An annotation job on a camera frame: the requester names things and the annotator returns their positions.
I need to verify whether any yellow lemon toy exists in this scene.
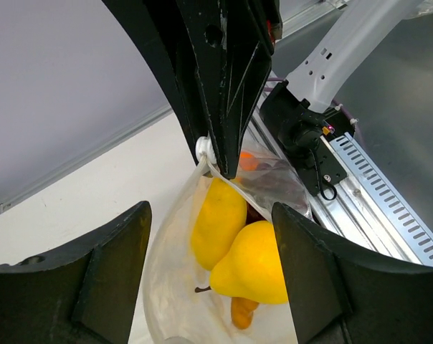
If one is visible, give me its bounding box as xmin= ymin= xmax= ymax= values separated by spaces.
xmin=209 ymin=221 xmax=288 ymax=305
xmin=191 ymin=178 xmax=247 ymax=271

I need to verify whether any orange fruit toy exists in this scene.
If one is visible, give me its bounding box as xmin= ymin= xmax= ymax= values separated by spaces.
xmin=239 ymin=150 xmax=260 ymax=171

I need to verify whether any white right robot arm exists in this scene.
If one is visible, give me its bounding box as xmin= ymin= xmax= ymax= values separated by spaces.
xmin=105 ymin=1 xmax=417 ymax=179

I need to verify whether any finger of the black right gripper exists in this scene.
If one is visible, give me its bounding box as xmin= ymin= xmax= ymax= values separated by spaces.
xmin=104 ymin=0 xmax=208 ymax=161
xmin=176 ymin=1 xmax=282 ymax=179

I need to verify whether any clear dotted zip top bag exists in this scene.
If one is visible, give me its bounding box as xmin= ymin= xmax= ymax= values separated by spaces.
xmin=143 ymin=137 xmax=311 ymax=343

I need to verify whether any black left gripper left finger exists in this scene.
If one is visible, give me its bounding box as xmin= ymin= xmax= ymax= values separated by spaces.
xmin=0 ymin=201 xmax=152 ymax=343

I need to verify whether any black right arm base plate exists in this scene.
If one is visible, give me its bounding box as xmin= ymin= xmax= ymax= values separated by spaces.
xmin=260 ymin=81 xmax=354 ymax=201

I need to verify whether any white slotted cable duct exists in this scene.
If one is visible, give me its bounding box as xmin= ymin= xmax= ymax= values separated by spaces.
xmin=330 ymin=133 xmax=433 ymax=267

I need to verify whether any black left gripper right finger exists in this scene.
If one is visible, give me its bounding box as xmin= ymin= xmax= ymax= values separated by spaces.
xmin=272 ymin=203 xmax=433 ymax=343

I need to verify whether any aluminium mounting rail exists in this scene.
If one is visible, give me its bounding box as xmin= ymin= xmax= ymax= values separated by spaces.
xmin=248 ymin=114 xmax=429 ymax=266

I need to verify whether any dark red grape bunch toy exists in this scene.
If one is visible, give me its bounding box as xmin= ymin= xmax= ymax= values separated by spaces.
xmin=242 ymin=159 xmax=311 ymax=219

